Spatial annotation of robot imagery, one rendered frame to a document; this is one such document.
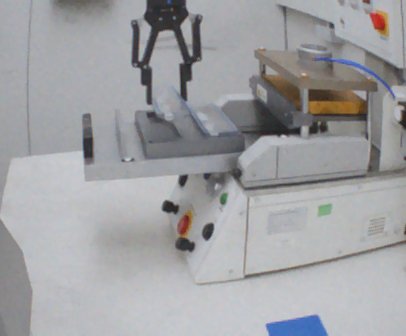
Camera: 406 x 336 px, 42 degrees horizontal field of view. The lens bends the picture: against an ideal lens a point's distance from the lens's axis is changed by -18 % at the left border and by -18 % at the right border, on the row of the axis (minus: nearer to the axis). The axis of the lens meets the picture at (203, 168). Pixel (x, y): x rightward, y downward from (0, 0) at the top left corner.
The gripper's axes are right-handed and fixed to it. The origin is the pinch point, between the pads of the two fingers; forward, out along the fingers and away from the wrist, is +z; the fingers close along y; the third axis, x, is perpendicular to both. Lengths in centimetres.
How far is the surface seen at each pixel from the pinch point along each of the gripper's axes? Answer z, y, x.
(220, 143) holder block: 8.4, -7.3, 9.9
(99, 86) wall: 33, 8, -144
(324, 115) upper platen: 4.4, -27.1, 10.0
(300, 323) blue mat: 32, -15, 35
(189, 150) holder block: 9.1, -2.1, 9.9
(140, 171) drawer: 11.6, 6.3, 10.8
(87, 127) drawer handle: 5.6, 15.1, 2.2
